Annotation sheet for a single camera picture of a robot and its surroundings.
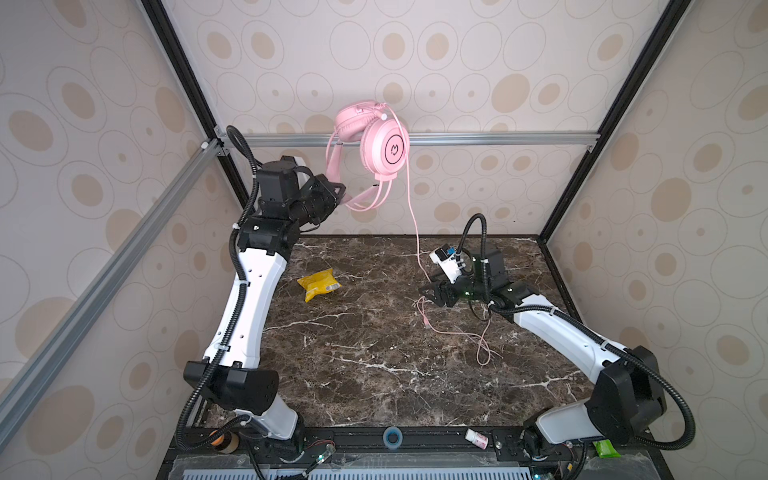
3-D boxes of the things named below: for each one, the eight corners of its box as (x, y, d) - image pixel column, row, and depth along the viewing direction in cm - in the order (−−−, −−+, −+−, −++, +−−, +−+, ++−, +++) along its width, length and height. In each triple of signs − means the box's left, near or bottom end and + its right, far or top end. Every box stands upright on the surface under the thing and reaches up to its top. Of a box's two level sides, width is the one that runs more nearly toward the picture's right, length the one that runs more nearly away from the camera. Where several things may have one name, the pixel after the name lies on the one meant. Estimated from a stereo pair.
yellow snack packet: (307, 306, 102) (304, 297, 98) (299, 284, 108) (296, 274, 104) (342, 292, 105) (340, 283, 101) (332, 272, 111) (330, 262, 107)
